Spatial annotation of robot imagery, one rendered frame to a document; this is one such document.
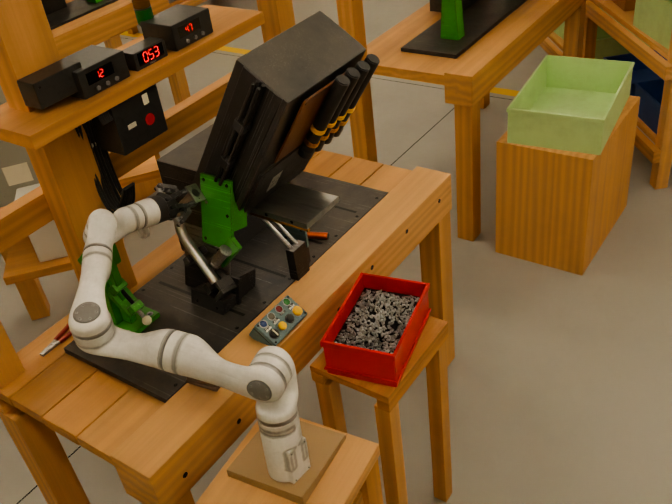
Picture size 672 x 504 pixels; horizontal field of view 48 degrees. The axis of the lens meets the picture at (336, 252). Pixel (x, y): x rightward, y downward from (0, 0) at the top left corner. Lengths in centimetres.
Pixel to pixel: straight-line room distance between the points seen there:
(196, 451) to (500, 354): 169
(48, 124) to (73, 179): 26
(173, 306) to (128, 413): 40
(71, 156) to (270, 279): 67
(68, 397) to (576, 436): 181
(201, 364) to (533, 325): 208
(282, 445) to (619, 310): 216
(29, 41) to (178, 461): 110
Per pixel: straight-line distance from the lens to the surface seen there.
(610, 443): 303
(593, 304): 359
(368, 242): 242
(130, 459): 193
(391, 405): 208
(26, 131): 201
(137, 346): 173
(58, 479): 259
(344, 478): 183
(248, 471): 185
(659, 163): 434
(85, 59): 216
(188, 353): 165
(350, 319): 217
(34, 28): 211
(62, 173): 221
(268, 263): 239
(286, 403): 168
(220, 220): 217
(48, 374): 228
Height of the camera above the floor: 229
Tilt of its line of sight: 36 degrees down
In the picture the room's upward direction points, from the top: 8 degrees counter-clockwise
